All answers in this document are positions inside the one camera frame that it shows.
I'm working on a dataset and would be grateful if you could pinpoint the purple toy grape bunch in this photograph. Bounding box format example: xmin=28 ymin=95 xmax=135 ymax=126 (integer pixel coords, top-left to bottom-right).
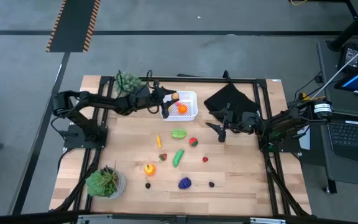
xmin=178 ymin=177 xmax=193 ymax=190

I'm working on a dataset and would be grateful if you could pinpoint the black stand leg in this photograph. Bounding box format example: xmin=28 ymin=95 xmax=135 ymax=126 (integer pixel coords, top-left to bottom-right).
xmin=326 ymin=0 xmax=358 ymax=52

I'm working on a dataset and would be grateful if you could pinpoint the white plastic mesh basket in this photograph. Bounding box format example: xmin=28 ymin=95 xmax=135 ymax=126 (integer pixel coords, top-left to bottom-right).
xmin=159 ymin=90 xmax=198 ymax=122

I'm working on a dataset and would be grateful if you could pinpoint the black mat with striped edges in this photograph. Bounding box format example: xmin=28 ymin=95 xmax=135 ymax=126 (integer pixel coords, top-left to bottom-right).
xmin=45 ymin=0 xmax=101 ymax=53

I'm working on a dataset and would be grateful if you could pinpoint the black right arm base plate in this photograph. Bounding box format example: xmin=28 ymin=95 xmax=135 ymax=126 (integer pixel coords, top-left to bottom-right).
xmin=258 ymin=136 xmax=301 ymax=153

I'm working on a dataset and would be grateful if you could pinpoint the white cable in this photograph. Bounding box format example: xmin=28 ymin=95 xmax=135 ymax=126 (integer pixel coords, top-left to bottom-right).
xmin=303 ymin=37 xmax=358 ymax=108

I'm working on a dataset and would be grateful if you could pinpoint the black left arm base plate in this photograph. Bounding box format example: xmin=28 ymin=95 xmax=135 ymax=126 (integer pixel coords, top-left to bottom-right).
xmin=63 ymin=124 xmax=108 ymax=149

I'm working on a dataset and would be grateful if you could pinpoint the black side desk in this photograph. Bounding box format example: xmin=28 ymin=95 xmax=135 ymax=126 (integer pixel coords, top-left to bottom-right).
xmin=317 ymin=40 xmax=358 ymax=189

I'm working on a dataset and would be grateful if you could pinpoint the black power adapter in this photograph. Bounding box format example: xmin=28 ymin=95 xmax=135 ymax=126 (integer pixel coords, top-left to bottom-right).
xmin=337 ymin=42 xmax=358 ymax=74

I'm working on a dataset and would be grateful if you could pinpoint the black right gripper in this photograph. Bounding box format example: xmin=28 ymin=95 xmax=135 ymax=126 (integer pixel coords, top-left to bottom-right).
xmin=205 ymin=103 xmax=259 ymax=143

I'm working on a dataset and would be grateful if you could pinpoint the green toy cucumber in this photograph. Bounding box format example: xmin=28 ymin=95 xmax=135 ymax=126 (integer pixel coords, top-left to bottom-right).
xmin=172 ymin=149 xmax=185 ymax=168

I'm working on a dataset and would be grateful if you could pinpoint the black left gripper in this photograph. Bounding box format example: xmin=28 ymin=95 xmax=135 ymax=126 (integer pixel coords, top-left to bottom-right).
xmin=143 ymin=80 xmax=180 ymax=119

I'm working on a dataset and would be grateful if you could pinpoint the green succulent in white pot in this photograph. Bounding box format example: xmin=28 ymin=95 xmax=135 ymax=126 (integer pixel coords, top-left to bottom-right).
xmin=85 ymin=166 xmax=127 ymax=200

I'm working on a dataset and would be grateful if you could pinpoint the black folded cloth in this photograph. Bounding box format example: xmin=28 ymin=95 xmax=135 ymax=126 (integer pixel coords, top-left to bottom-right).
xmin=203 ymin=82 xmax=262 ymax=125

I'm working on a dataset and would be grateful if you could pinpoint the black aluminium table frame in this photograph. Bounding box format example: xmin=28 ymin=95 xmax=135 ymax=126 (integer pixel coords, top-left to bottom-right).
xmin=50 ymin=75 xmax=312 ymax=217

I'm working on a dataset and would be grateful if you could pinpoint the yellow orange toy pepper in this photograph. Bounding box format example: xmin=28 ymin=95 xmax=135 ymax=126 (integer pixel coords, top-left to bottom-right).
xmin=144 ymin=163 xmax=157 ymax=177

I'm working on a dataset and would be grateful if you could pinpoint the dark grey laptop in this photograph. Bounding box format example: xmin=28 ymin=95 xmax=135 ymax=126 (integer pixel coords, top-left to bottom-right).
xmin=326 ymin=119 xmax=358 ymax=166

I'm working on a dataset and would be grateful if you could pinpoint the white and blue box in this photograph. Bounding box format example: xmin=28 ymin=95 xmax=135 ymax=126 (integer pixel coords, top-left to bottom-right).
xmin=299 ymin=135 xmax=311 ymax=151

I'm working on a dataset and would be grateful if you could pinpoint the spiky pale green plant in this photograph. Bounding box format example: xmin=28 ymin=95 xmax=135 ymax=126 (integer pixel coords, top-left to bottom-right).
xmin=114 ymin=72 xmax=144 ymax=100

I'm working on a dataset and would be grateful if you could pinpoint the light green toy vegetable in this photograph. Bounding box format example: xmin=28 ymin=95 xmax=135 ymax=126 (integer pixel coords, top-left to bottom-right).
xmin=170 ymin=128 xmax=188 ymax=139

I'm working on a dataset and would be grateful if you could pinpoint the yellow cable plug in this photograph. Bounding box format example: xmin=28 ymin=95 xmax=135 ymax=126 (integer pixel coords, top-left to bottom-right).
xmin=300 ymin=92 xmax=326 ymax=104

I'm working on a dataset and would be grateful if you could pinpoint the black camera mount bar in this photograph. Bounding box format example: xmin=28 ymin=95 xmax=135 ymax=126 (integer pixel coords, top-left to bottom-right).
xmin=0 ymin=210 xmax=358 ymax=224

